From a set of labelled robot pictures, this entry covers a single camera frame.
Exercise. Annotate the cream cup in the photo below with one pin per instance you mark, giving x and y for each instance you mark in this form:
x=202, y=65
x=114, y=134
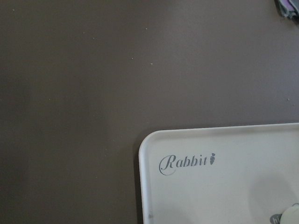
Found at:
x=290, y=215

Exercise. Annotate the cream rabbit tray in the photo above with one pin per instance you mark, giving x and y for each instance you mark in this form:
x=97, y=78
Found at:
x=221, y=175

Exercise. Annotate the grey folded cloth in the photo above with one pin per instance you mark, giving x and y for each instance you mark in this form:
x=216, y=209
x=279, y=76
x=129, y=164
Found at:
x=288, y=8

